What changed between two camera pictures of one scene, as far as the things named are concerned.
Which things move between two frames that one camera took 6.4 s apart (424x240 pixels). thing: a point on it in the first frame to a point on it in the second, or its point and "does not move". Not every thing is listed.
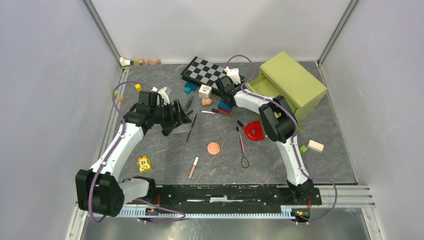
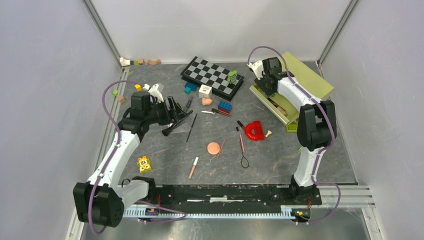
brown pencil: x=221 y=148 does not move
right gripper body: x=239 y=84 to x=261 y=82
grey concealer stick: x=188 y=104 does not move
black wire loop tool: x=244 y=157 does not move
